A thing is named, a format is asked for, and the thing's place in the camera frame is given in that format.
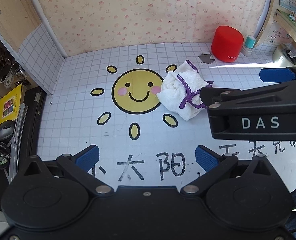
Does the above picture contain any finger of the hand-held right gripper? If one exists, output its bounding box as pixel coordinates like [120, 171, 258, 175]
[259, 64, 296, 83]
[200, 79, 296, 117]

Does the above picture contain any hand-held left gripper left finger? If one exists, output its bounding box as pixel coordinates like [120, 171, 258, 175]
[25, 144, 114, 197]

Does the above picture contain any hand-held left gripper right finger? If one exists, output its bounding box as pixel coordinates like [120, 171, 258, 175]
[181, 145, 273, 197]

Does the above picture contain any white towel purple trim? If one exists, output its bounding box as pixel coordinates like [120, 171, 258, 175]
[157, 60, 214, 121]

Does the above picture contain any clear tape roll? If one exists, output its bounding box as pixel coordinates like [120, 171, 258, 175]
[273, 44, 296, 66]

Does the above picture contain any black marker pen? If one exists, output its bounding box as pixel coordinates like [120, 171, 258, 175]
[283, 44, 296, 64]

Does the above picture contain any teal capped white bottle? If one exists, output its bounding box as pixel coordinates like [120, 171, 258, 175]
[241, 35, 256, 57]

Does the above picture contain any cartoon paper note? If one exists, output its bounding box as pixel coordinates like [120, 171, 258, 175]
[267, 21, 295, 47]

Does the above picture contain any wooden bookshelf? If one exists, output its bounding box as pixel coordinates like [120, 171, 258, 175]
[254, 0, 296, 63]

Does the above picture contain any stack of books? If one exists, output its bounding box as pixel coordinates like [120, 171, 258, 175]
[274, 9, 296, 45]

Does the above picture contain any red cylindrical speaker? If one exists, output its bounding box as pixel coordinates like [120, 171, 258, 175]
[211, 25, 244, 62]

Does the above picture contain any black case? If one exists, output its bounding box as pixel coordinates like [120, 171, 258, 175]
[11, 86, 47, 178]

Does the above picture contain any grey computer mouse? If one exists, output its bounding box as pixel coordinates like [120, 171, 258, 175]
[0, 120, 15, 141]

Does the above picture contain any yellow book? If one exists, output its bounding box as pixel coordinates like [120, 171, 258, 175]
[0, 84, 23, 131]

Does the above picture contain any pile of metal clips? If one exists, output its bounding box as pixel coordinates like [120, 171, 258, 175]
[0, 32, 30, 87]

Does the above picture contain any white plastic pipe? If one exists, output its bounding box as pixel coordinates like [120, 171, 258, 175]
[21, 0, 69, 58]

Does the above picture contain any wooden storage shelf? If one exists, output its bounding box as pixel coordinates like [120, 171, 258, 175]
[0, 0, 43, 100]

